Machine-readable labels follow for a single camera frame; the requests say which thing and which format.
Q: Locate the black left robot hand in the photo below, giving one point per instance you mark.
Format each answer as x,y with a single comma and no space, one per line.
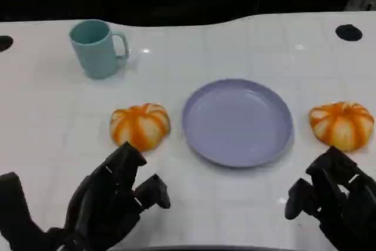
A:
100,201

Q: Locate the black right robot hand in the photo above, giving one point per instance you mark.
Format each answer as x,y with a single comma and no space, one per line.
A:
349,204

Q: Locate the orange white toy bread roll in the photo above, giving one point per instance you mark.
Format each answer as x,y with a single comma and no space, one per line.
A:
342,126
138,124

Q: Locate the lilac plate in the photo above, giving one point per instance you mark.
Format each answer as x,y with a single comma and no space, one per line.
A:
238,124

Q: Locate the pale green mug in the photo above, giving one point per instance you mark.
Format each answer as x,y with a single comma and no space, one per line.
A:
94,57

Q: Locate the black round table grommet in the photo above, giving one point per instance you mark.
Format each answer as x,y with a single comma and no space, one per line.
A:
4,43
348,32

